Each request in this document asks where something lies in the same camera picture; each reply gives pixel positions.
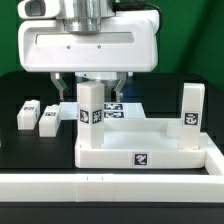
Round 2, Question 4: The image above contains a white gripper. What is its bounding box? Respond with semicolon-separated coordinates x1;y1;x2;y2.
18;10;159;102

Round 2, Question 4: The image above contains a white desk top tray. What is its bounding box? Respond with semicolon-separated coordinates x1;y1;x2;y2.
75;118;208;169

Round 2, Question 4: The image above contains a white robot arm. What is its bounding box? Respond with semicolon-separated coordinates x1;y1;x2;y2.
17;0;163;99

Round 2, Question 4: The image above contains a white fiducial marker plate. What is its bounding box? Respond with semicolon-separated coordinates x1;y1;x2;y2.
60;102;145;120

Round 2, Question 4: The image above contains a white L-shaped obstacle fence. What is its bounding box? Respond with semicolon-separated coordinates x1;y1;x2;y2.
0;143;224;203

